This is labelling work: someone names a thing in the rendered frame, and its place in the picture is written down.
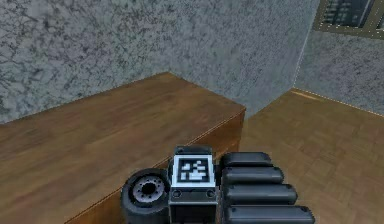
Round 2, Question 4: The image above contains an olive framed window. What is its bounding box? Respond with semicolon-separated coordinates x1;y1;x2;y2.
312;0;384;41

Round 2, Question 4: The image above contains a brown wooden chest of drawers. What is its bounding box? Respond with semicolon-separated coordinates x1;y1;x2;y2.
0;71;247;224

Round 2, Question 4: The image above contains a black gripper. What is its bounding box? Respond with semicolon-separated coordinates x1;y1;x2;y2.
120;168;172;224

